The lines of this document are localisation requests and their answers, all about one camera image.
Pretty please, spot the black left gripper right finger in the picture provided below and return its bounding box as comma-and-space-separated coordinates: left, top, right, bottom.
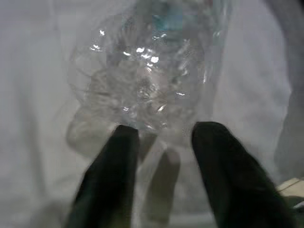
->
191, 121, 297, 228

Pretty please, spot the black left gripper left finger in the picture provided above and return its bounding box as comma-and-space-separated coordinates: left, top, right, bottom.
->
65, 124, 141, 228

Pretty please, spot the clear plastic bottle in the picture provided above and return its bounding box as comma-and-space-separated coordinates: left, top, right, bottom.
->
67, 0, 228, 162

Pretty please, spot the light grey duvet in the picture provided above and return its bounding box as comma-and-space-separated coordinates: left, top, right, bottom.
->
0, 0, 304, 228

